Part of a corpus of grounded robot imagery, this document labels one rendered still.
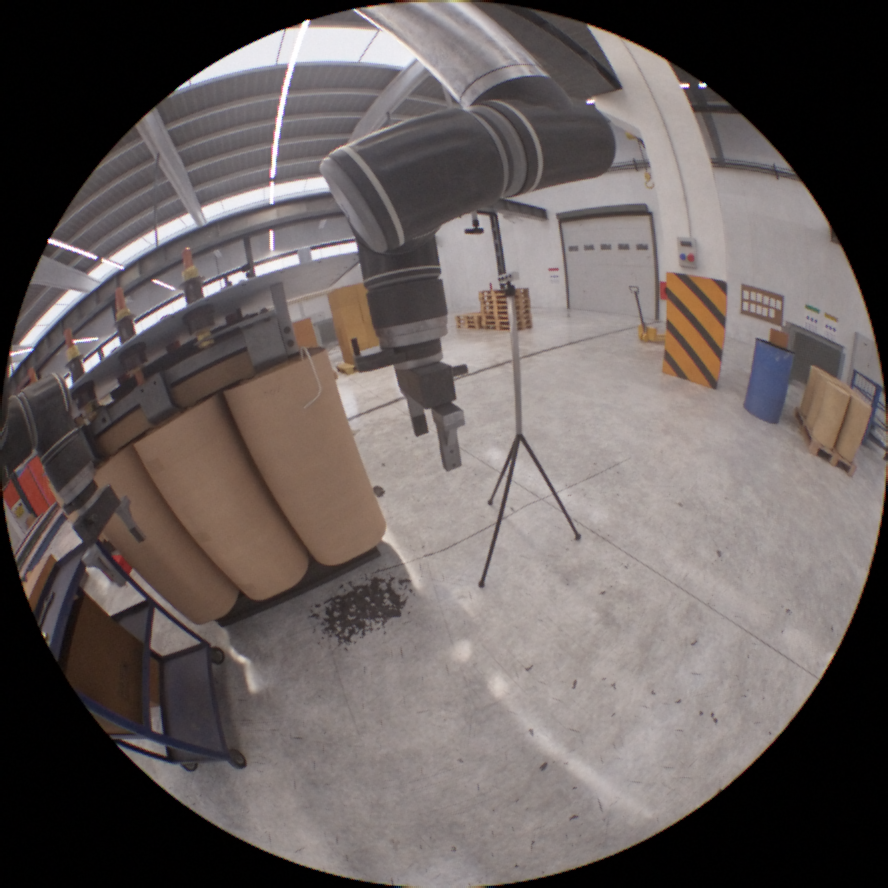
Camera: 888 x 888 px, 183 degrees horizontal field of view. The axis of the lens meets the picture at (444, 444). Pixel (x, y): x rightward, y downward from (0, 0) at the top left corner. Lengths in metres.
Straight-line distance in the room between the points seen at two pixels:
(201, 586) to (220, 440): 0.71
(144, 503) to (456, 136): 1.30
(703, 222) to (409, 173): 4.37
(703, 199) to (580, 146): 4.30
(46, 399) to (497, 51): 0.74
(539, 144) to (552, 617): 1.34
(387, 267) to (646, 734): 1.47
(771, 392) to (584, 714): 3.65
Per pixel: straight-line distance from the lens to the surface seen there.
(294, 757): 1.42
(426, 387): 0.36
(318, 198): 9.87
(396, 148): 0.23
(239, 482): 1.10
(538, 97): 0.31
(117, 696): 1.27
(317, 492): 1.08
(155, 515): 1.30
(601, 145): 0.33
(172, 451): 1.06
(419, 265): 0.36
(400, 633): 1.31
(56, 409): 0.65
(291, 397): 0.94
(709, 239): 4.45
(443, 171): 0.23
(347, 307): 5.63
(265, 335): 0.96
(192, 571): 1.41
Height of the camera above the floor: 1.17
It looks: 30 degrees down
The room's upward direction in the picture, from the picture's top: 10 degrees counter-clockwise
